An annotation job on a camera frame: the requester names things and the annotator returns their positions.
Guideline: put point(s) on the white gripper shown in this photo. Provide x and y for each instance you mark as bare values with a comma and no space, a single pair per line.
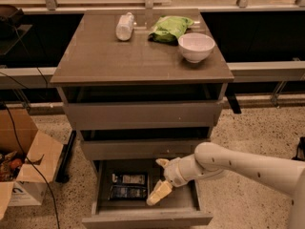
172,173

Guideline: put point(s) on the blue chip bag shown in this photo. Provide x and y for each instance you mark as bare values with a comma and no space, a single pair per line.
132,186

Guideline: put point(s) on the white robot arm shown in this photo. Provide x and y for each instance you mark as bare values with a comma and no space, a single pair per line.
211,160

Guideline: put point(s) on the grey bottom drawer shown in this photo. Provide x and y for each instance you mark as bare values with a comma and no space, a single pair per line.
181,208

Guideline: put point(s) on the grey drawer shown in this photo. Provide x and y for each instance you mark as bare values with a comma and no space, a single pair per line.
137,149
142,115
181,208

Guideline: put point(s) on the grey middle drawer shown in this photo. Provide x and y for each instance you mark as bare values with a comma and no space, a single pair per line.
137,149

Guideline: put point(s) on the grey top drawer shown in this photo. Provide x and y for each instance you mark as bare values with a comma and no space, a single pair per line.
142,115

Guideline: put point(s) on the grey drawer cabinet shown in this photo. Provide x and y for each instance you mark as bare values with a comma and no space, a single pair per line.
98,68

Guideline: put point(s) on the green chip bag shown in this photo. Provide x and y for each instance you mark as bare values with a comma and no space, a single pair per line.
168,29

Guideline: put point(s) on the black stand foot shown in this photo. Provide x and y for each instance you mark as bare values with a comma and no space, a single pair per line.
62,173

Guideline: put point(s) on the white bowl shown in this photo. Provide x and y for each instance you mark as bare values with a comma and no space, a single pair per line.
195,47

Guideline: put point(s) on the cardboard box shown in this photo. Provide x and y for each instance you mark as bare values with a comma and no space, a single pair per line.
40,154

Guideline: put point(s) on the white plastic bottle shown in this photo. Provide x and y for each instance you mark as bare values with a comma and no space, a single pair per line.
124,27

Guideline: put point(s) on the items inside cardboard box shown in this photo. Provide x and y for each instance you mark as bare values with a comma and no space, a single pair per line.
10,165

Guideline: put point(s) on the dark desk lamp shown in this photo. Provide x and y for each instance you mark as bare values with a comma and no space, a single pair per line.
12,28

